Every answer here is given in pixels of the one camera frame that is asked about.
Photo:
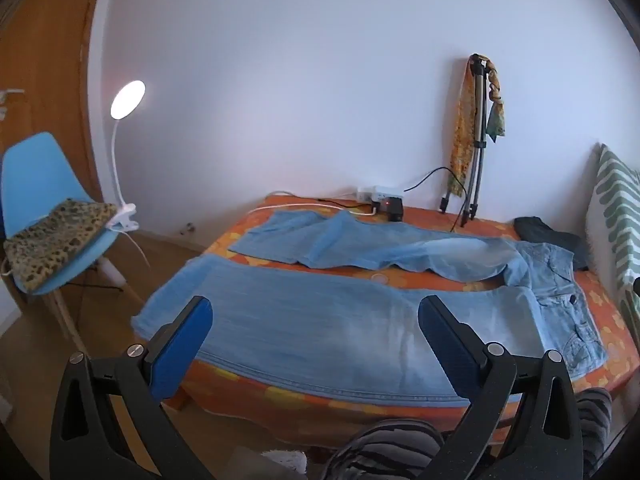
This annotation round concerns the wooden door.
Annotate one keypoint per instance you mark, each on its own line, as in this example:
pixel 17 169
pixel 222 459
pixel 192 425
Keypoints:
pixel 45 60

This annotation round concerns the white clip lamp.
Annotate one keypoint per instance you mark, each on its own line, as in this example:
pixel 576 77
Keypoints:
pixel 127 100

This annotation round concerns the white power strip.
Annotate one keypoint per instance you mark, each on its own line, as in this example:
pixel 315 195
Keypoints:
pixel 385 191

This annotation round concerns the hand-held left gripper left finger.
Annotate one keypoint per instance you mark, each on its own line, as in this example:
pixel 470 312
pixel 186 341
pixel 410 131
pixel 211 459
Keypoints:
pixel 185 350

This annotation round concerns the green striped white pillow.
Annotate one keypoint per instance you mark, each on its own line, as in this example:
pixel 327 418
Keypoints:
pixel 617 210

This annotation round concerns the blue plastic chair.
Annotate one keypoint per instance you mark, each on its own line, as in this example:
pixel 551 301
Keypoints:
pixel 40 170

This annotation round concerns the white fluffy cloth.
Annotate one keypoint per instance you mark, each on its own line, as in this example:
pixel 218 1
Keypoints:
pixel 285 465

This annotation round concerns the orange floral bed cover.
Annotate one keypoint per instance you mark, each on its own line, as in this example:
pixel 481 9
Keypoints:
pixel 602 305

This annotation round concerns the leopard print cushion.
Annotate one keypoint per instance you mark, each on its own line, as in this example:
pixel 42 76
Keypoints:
pixel 55 240

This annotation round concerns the light blue denim pants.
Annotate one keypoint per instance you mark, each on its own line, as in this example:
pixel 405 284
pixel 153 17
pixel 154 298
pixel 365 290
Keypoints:
pixel 310 310

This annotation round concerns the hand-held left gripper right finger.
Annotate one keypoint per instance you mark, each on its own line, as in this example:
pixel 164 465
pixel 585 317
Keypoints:
pixel 445 345

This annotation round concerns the dark folded cloth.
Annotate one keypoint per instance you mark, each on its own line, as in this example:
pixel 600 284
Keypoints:
pixel 545 232

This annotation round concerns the orange patterned scarf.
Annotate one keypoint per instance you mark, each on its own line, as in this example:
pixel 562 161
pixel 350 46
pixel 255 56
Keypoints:
pixel 462 125

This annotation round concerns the silver tripod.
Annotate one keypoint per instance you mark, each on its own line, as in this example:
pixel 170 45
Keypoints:
pixel 479 125

